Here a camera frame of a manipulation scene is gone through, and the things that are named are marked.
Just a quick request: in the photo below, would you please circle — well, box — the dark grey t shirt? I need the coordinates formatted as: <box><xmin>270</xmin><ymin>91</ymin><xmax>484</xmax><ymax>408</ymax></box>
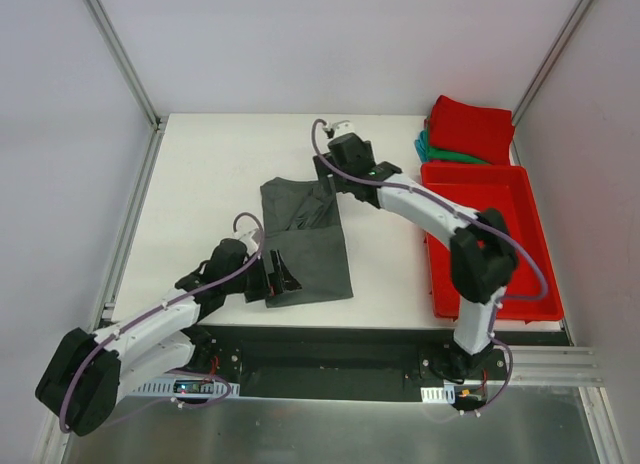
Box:
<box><xmin>260</xmin><ymin>177</ymin><xmax>353</xmax><ymax>308</ymax></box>

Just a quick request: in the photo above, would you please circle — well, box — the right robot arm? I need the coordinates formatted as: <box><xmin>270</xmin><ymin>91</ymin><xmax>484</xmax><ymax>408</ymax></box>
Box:
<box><xmin>313</xmin><ymin>154</ymin><xmax>518</xmax><ymax>379</ymax></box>

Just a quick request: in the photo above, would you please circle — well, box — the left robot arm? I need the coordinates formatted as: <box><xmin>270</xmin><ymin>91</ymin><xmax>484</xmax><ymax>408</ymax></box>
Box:
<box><xmin>35</xmin><ymin>240</ymin><xmax>302</xmax><ymax>436</ymax></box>

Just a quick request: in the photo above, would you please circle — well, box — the folded teal t shirt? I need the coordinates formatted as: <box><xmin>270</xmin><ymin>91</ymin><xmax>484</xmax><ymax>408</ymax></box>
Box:
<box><xmin>414</xmin><ymin>129</ymin><xmax>431</xmax><ymax>163</ymax></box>

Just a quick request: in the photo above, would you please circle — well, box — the folded green t shirt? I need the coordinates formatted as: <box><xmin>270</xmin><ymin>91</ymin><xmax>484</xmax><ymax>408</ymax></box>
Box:
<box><xmin>426</xmin><ymin>146</ymin><xmax>489</xmax><ymax>165</ymax></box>

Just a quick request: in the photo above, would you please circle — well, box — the folded red t shirt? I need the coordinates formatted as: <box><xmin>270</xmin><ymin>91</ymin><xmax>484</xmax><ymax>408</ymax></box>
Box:
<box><xmin>424</xmin><ymin>95</ymin><xmax>515</xmax><ymax>165</ymax></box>

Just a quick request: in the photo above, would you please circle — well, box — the red plastic bin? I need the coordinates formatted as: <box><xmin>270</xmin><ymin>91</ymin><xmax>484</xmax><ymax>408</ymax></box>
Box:
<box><xmin>418</xmin><ymin>162</ymin><xmax>562</xmax><ymax>321</ymax></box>

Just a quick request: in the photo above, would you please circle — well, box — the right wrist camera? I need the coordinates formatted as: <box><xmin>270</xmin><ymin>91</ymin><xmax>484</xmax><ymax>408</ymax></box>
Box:
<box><xmin>323</xmin><ymin>120</ymin><xmax>375</xmax><ymax>175</ymax></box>

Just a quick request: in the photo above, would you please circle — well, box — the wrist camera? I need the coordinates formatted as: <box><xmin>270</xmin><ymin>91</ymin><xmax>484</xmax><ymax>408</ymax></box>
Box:
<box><xmin>203</xmin><ymin>229</ymin><xmax>262</xmax><ymax>282</ymax></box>
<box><xmin>323</xmin><ymin>120</ymin><xmax>375</xmax><ymax>175</ymax></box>

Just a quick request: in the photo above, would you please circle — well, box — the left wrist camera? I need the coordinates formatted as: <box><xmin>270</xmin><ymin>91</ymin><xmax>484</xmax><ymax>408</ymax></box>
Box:
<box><xmin>203</xmin><ymin>229</ymin><xmax>262</xmax><ymax>282</ymax></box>

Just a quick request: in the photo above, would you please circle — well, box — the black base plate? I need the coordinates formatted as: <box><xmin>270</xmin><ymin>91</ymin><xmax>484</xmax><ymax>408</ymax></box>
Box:
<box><xmin>154</xmin><ymin>323</ymin><xmax>506</xmax><ymax>400</ymax></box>

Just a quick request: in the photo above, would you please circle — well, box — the left white cable duct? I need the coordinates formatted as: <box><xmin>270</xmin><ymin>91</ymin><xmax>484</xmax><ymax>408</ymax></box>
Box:
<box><xmin>129</xmin><ymin>376</ymin><xmax>240</xmax><ymax>399</ymax></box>

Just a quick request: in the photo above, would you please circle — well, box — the white cable duct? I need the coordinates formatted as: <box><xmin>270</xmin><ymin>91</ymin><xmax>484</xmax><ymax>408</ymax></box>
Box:
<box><xmin>129</xmin><ymin>376</ymin><xmax>240</xmax><ymax>399</ymax></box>
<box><xmin>420</xmin><ymin>387</ymin><xmax>456</xmax><ymax>405</ymax></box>

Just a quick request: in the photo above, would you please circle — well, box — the left aluminium frame post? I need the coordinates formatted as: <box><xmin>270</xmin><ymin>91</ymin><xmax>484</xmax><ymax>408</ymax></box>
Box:
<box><xmin>82</xmin><ymin>0</ymin><xmax>163</xmax><ymax>130</ymax></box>

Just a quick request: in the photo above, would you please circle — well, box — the aluminium frame post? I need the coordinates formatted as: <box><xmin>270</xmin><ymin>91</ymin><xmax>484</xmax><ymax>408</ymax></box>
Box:
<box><xmin>512</xmin><ymin>0</ymin><xmax>596</xmax><ymax>126</ymax></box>
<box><xmin>82</xmin><ymin>0</ymin><xmax>163</xmax><ymax>130</ymax></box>

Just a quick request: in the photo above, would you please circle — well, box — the right white cable duct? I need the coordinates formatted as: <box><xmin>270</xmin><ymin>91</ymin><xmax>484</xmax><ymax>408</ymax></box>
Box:
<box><xmin>420</xmin><ymin>387</ymin><xmax>456</xmax><ymax>405</ymax></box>

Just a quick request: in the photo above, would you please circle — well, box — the front aluminium rail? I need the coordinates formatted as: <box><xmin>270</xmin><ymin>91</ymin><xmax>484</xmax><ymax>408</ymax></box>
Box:
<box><xmin>64</xmin><ymin>333</ymin><xmax>604</xmax><ymax>385</ymax></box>

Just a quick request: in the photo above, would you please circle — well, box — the right aluminium frame post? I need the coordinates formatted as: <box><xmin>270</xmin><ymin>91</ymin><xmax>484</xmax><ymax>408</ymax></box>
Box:
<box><xmin>512</xmin><ymin>0</ymin><xmax>596</xmax><ymax>126</ymax></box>

